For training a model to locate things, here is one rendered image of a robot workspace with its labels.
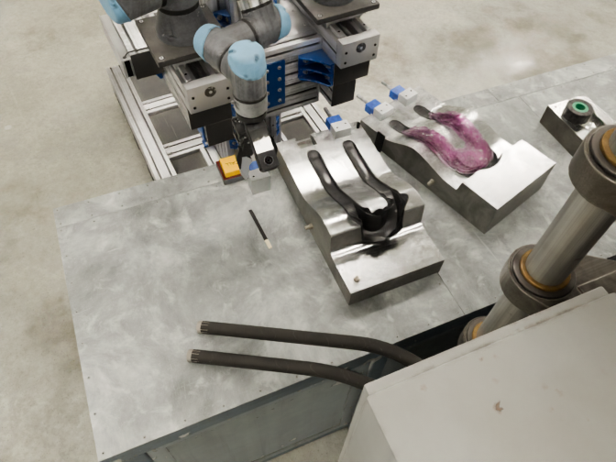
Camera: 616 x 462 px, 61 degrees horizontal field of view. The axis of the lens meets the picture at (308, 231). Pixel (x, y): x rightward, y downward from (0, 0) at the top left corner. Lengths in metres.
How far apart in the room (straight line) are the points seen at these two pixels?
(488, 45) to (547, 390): 3.20
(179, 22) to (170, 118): 1.11
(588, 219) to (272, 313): 0.79
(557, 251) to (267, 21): 0.79
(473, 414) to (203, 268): 0.96
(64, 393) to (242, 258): 1.07
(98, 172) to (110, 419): 1.71
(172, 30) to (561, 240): 1.19
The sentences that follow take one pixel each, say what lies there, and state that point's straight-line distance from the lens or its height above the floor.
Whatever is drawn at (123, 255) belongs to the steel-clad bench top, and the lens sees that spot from 1.44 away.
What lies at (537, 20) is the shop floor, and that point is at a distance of 4.02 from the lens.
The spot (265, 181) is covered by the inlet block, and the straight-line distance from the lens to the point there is 1.34.
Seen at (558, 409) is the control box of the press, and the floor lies 1.47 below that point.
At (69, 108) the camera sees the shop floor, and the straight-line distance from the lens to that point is 3.17.
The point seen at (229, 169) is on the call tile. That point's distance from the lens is 1.52.
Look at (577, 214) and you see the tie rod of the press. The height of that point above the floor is 1.45.
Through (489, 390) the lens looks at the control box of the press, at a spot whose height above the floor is 1.47.
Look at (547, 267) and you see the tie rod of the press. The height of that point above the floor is 1.34.
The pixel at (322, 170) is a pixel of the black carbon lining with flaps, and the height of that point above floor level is 0.88.
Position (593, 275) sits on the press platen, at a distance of 0.90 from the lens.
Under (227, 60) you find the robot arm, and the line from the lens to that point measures 1.15.
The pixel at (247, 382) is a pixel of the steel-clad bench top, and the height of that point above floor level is 0.80.
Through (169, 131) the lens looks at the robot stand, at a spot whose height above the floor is 0.21.
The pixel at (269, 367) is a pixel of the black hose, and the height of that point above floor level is 0.86.
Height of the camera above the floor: 1.95
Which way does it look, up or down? 54 degrees down
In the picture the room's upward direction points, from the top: 3 degrees clockwise
